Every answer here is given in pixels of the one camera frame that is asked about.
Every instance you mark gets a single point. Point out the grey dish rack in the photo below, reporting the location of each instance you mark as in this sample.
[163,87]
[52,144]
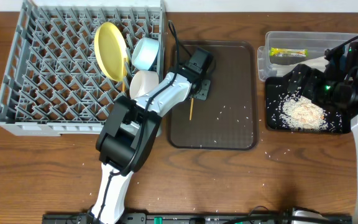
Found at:
[52,83]

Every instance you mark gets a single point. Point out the clear plastic bin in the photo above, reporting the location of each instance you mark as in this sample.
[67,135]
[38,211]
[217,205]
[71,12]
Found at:
[315,42]

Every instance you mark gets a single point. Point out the black waste tray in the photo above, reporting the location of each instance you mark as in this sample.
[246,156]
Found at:
[275,102]

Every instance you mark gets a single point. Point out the green snack wrapper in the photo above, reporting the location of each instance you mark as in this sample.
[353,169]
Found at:
[278,52]

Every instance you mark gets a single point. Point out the light blue bowl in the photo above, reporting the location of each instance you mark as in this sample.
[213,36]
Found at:
[145,53]

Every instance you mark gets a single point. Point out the dark brown serving tray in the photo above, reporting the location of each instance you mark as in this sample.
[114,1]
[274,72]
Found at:
[228,118]

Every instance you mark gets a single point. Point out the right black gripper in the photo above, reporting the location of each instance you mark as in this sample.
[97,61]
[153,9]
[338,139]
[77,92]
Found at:
[313,76]

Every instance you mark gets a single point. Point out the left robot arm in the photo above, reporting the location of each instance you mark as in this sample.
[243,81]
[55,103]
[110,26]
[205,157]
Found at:
[129,132]

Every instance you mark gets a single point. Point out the white paper napkin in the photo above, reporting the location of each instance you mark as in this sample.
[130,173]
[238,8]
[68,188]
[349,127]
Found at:
[317,63]

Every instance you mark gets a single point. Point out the food scraps pile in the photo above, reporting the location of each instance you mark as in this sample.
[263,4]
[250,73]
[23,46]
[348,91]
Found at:
[303,113]

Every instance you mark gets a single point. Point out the yellow plate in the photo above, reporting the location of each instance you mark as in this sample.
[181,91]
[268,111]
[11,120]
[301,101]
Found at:
[110,49]

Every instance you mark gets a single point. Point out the wooden chopstick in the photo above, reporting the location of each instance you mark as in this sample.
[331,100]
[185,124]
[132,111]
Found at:
[124,73]
[191,108]

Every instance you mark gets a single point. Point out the white bowl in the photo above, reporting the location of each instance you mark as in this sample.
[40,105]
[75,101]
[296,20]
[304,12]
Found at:
[142,83]

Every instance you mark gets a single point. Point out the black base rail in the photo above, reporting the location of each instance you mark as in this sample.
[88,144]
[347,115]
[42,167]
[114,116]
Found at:
[138,218]

